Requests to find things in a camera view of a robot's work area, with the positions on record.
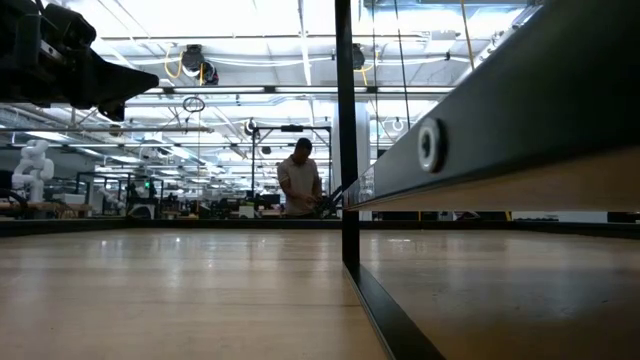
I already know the black rack frame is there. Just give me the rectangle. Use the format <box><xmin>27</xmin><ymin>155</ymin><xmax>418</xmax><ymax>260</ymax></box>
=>
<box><xmin>333</xmin><ymin>0</ymin><xmax>640</xmax><ymax>360</ymax></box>

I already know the white robot figure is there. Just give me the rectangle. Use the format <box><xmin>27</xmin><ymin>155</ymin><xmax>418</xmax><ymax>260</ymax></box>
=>
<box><xmin>10</xmin><ymin>138</ymin><xmax>56</xmax><ymax>204</ymax></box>

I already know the white shelf label sticker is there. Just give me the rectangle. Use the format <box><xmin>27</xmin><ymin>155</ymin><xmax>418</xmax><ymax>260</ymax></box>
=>
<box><xmin>357</xmin><ymin>166</ymin><xmax>376</xmax><ymax>204</ymax></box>

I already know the person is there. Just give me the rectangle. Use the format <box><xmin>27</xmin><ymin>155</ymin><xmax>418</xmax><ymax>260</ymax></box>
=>
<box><xmin>276</xmin><ymin>137</ymin><xmax>324</xmax><ymax>219</ymax></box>

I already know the silver shelf bolt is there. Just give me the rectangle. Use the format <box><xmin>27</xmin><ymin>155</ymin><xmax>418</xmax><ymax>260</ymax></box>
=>
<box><xmin>417</xmin><ymin>117</ymin><xmax>450</xmax><ymax>175</ymax></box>

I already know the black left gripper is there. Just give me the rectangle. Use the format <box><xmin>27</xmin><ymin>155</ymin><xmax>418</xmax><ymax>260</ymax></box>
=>
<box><xmin>0</xmin><ymin>0</ymin><xmax>161</xmax><ymax>123</ymax></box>

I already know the black hanging cable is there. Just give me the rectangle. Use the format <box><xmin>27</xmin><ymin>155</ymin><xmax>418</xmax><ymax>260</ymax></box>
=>
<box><xmin>393</xmin><ymin>0</ymin><xmax>415</xmax><ymax>151</ymax></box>

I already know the black metal table frame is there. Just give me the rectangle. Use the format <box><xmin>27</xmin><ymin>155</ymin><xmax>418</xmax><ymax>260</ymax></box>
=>
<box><xmin>0</xmin><ymin>217</ymin><xmax>640</xmax><ymax>239</ymax></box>

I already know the black ceiling cord reel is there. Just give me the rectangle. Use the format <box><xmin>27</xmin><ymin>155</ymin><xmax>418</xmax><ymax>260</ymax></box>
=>
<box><xmin>163</xmin><ymin>42</ymin><xmax>221</xmax><ymax>86</ymax></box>

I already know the yellow hanging cable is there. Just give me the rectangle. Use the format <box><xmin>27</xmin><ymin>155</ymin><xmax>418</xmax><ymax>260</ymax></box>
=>
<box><xmin>459</xmin><ymin>0</ymin><xmax>476</xmax><ymax>71</ymax></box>

